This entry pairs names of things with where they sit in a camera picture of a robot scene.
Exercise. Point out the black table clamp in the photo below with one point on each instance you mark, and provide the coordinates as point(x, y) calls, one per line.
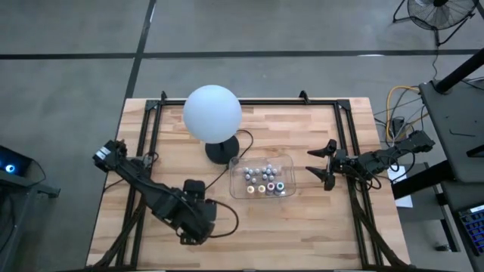
point(163, 95)
point(303, 95)

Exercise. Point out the grey side stand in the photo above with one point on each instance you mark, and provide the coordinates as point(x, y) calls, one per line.
point(26, 186)

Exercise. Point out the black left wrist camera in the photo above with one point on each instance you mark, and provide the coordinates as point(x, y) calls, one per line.
point(194, 189)

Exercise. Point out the black support beam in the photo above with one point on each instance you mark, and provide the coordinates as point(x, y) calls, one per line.
point(419, 181)

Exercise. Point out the backlit keyboard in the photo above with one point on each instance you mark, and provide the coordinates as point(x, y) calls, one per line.
point(474, 226)

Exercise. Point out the black floor fan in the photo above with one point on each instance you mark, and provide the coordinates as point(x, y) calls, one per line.
point(442, 15)

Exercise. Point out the white globe table lamp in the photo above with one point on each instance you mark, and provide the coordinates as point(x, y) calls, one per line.
point(211, 113)

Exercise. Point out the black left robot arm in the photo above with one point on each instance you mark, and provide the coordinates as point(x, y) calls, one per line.
point(140, 181)

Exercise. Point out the black pole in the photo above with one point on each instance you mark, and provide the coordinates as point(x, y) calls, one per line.
point(459, 72)

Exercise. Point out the green food coloring bottle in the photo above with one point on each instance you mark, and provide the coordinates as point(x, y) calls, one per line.
point(280, 186)

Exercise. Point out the black computer mouse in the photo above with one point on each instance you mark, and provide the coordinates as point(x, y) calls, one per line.
point(441, 248)

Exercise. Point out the grey desk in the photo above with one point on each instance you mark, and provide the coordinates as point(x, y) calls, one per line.
point(453, 113)

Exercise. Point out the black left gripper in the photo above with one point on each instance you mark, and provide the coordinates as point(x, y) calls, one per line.
point(189, 215)

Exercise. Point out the clear plastic bin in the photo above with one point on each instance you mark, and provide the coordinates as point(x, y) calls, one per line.
point(287, 164)

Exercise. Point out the red food coloring bottle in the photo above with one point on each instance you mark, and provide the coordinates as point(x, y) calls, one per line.
point(270, 186)

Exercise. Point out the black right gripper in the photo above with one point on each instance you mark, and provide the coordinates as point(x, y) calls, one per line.
point(346, 162)

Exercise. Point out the black hex key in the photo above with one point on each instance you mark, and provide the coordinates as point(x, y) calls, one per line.
point(461, 134)

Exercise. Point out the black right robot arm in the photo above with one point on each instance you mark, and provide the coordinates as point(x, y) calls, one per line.
point(393, 155)

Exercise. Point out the pale yellow food coloring bottle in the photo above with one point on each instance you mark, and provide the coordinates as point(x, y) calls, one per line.
point(250, 189)

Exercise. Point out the computer tower with blue light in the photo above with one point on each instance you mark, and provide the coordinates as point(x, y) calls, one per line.
point(11, 166)

